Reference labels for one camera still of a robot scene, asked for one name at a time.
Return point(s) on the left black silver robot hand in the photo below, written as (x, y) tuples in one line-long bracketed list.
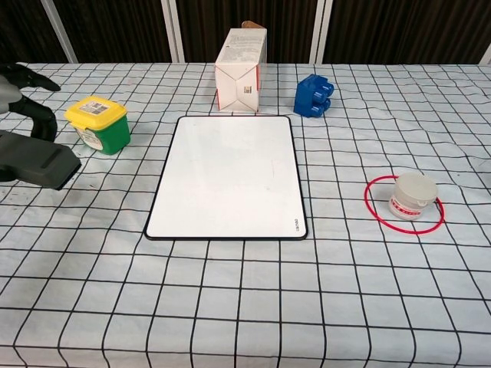
[(38, 111)]

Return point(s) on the dark grey eraser block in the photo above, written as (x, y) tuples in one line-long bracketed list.
[(34, 161)]

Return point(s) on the white whiteboard black rim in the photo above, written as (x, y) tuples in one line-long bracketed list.
[(226, 176)]

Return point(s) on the green container yellow lid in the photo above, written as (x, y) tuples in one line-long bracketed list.
[(103, 132)]

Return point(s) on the white red carton box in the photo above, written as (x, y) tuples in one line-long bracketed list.
[(238, 76)]

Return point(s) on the blue toy brick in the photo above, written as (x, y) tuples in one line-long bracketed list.
[(307, 96)]

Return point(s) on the black checked white tablecloth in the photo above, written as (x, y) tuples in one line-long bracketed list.
[(245, 299)]

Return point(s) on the white round cap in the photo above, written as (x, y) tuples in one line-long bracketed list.
[(412, 195)]

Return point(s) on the white metal frame post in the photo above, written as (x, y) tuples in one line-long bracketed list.
[(61, 34), (320, 30), (174, 30), (486, 57)]

